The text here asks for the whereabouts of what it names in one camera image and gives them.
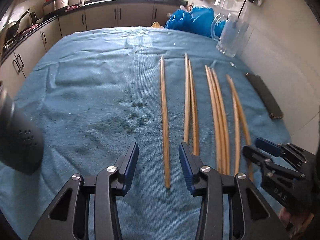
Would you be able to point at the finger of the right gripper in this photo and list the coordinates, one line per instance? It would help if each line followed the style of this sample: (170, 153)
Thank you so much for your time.
(256, 157)
(268, 146)

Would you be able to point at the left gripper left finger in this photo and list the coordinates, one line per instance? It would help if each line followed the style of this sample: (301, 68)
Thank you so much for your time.
(122, 179)

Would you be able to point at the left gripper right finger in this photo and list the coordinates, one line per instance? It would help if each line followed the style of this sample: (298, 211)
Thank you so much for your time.
(190, 165)

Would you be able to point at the black chopstick holder cup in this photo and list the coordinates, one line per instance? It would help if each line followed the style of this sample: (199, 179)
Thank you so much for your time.
(22, 144)

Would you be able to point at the right hand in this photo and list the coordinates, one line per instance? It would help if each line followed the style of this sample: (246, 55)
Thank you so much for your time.
(296, 225)

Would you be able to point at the black phone brown case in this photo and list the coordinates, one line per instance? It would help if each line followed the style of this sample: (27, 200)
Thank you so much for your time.
(265, 95)

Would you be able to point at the blue towel table cloth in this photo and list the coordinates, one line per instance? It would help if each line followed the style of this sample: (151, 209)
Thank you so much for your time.
(95, 92)

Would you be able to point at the clear glass mug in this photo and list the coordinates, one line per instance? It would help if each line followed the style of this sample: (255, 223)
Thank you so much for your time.
(228, 31)

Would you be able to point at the blue plastic bag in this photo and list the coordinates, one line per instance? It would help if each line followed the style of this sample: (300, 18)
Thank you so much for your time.
(197, 21)

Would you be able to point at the black wok pan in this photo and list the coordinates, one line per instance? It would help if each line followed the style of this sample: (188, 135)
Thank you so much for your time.
(13, 27)

